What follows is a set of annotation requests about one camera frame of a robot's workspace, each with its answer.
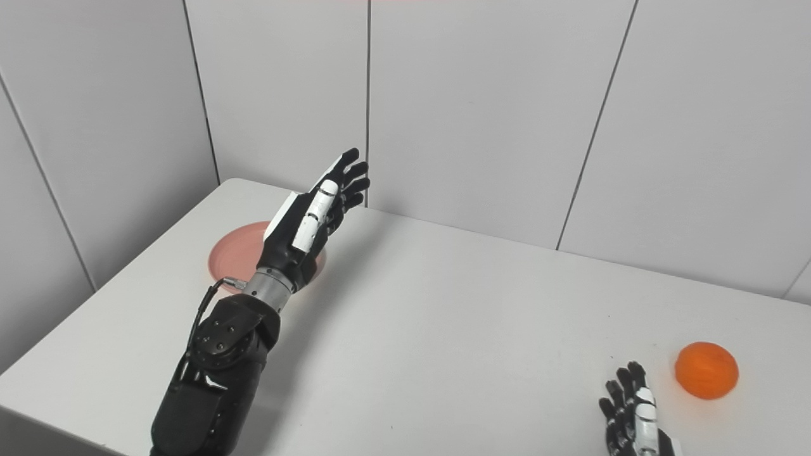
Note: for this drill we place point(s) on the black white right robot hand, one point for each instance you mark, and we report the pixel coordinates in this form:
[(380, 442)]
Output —
[(640, 424)]

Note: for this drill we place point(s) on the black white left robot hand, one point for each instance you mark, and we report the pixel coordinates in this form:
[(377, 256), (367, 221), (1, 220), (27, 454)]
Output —
[(304, 234)]

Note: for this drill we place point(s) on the pink round plate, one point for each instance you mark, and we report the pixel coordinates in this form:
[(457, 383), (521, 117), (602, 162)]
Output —
[(234, 253)]

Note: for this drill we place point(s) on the orange fruit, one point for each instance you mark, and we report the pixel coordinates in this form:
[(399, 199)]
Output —
[(706, 370)]

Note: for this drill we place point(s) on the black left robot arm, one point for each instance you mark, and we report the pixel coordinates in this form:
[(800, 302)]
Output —
[(215, 373)]

